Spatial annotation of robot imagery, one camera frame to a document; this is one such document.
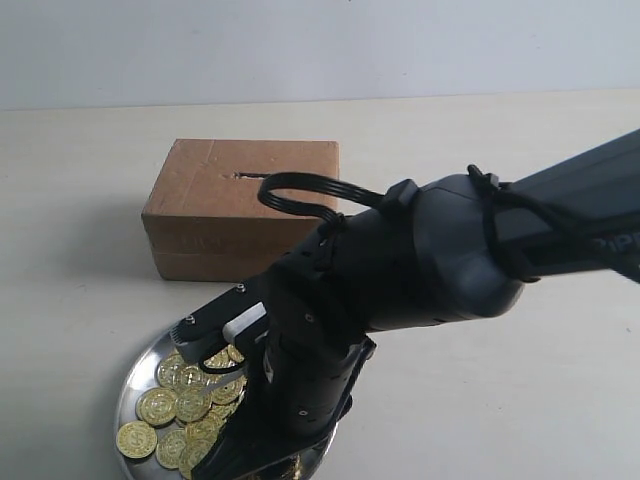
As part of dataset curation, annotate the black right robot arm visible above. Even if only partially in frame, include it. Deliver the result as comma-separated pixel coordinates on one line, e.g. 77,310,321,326
172,132,639,479

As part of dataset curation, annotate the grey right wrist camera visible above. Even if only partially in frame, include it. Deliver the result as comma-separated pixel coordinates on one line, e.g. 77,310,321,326
170,278,269,364

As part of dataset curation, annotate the brown cardboard slotted box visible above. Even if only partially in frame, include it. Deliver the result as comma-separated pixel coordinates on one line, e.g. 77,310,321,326
141,139,339,282

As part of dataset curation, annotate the black ribbon cable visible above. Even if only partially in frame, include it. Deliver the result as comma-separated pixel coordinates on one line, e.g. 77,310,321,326
259,172,401,236

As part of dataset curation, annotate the gold coin left middle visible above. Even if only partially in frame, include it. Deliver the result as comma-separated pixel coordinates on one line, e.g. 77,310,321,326
136,387,178,427

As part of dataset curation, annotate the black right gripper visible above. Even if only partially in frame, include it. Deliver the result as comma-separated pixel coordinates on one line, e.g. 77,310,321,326
192,265,375,479

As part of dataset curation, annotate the gold coin at plate edge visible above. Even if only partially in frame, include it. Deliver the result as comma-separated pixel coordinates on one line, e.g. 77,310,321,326
116,421,158,460

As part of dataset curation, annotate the round steel plate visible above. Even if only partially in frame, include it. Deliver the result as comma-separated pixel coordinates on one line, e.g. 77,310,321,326
113,328,337,480

